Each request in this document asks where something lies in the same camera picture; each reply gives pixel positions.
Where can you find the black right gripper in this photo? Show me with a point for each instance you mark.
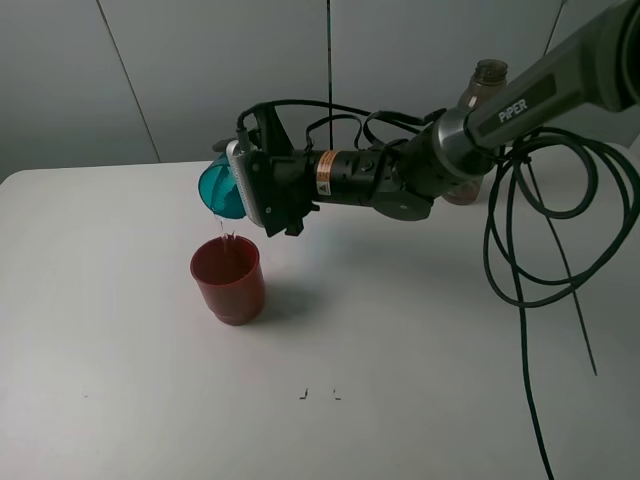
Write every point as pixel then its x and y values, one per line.
pixel 282 184

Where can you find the teal translucent plastic cup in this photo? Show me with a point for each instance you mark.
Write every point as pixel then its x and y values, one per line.
pixel 219 192

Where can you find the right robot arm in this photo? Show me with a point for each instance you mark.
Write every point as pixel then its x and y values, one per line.
pixel 598 65

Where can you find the red plastic cup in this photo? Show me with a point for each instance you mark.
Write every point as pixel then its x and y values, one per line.
pixel 228 273

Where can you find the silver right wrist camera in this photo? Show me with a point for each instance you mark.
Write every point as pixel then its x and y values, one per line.
pixel 239 163

